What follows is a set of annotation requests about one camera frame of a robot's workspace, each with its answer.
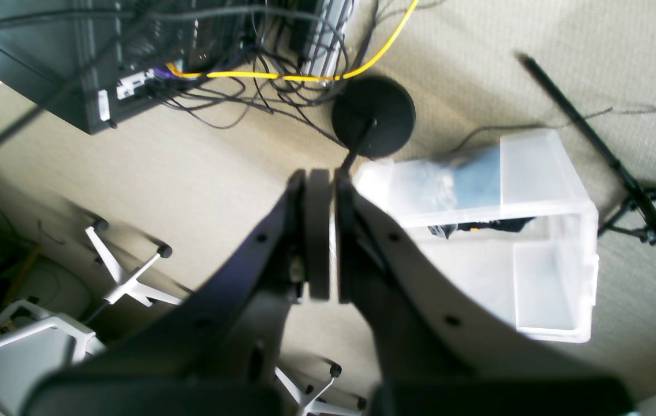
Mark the black round stand base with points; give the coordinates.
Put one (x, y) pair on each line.
(373, 118)

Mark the black tripod stand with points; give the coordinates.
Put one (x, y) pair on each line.
(638, 197)

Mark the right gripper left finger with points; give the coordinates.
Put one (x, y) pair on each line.
(216, 353)

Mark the clear plastic storage bin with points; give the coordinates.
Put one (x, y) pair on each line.
(531, 260)

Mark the blue cloth in bin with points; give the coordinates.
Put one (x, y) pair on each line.
(458, 181)

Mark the black computer tower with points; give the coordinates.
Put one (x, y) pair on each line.
(113, 50)

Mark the white chair base far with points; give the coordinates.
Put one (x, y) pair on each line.
(128, 283)

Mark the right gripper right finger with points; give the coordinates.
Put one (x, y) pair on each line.
(439, 352)

